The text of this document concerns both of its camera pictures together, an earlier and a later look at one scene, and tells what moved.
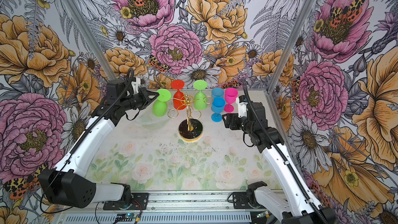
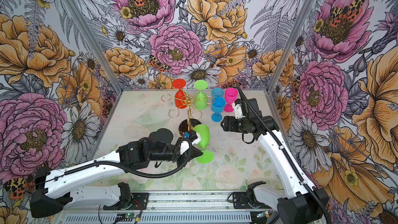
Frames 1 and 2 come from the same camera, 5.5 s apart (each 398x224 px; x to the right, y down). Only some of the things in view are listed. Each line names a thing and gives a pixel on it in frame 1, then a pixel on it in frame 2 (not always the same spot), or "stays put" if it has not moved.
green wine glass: [160, 106] → [203, 131]
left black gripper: [147, 100] → [186, 155]
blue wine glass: [217, 106] stays put
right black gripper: [234, 116] stays put
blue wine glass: [216, 92] stays put
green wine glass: [200, 100] stays put
